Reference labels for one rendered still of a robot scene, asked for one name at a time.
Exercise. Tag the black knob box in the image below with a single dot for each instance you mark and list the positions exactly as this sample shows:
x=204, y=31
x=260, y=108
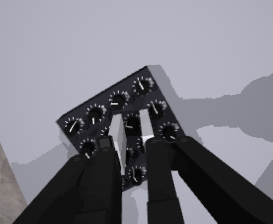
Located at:
x=125, y=97

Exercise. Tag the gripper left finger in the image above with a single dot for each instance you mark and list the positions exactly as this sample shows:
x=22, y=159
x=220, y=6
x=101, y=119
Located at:
x=60, y=202

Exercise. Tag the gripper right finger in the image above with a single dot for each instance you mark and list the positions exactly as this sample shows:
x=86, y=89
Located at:
x=226, y=195

